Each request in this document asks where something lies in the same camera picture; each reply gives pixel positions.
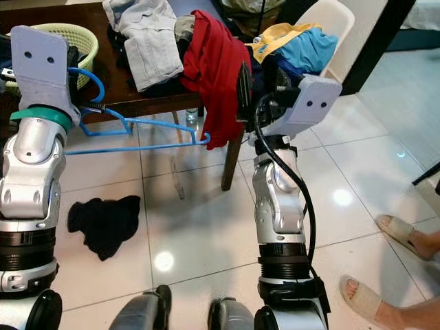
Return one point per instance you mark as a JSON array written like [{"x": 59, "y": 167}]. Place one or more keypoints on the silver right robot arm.
[{"x": 275, "y": 206}]

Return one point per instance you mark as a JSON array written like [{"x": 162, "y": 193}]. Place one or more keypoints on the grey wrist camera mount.
[
  {"x": 45, "y": 69},
  {"x": 313, "y": 103}
]

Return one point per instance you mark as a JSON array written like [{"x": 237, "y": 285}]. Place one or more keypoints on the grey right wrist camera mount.
[{"x": 313, "y": 103}]

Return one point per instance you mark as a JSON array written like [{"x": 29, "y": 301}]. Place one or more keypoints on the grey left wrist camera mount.
[{"x": 45, "y": 69}]

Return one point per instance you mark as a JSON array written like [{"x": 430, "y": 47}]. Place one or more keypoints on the light blue garment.
[{"x": 309, "y": 51}]

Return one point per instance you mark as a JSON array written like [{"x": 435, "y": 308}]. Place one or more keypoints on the blue plastic hanger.
[{"x": 137, "y": 148}]

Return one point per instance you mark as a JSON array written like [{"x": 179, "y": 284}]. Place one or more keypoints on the green plastic basket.
[{"x": 82, "y": 48}]

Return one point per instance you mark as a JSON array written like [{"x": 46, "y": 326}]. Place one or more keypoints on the silver robot right leg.
[{"x": 230, "y": 317}]

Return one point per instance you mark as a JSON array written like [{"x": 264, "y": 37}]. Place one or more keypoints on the dark wooden table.
[{"x": 151, "y": 103}]

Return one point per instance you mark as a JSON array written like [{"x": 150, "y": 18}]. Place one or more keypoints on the pale grey denim garment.
[{"x": 144, "y": 48}]

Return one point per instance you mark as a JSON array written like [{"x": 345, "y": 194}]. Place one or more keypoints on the person's leg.
[
  {"x": 378, "y": 302},
  {"x": 402, "y": 234}
]

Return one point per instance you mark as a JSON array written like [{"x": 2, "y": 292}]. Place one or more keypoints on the red T-shirt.
[{"x": 213, "y": 69}]

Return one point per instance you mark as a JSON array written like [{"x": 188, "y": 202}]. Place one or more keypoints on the small black cloth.
[{"x": 103, "y": 227}]

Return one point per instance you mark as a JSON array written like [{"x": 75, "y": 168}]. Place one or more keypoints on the person's left leg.
[{"x": 378, "y": 302}]

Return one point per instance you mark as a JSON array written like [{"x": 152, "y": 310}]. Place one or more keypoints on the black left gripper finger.
[{"x": 93, "y": 108}]

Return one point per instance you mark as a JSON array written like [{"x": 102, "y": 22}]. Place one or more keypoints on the person's right leg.
[{"x": 402, "y": 234}]

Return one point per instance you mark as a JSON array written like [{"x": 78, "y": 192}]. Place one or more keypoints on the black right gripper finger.
[{"x": 245, "y": 89}]

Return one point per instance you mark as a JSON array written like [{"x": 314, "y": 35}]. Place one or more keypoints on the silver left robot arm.
[{"x": 34, "y": 179}]

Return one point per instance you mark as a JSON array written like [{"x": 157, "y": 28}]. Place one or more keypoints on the yellow garment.
[{"x": 282, "y": 34}]

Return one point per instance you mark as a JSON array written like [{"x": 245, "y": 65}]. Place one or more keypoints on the olive green bag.
[{"x": 251, "y": 17}]

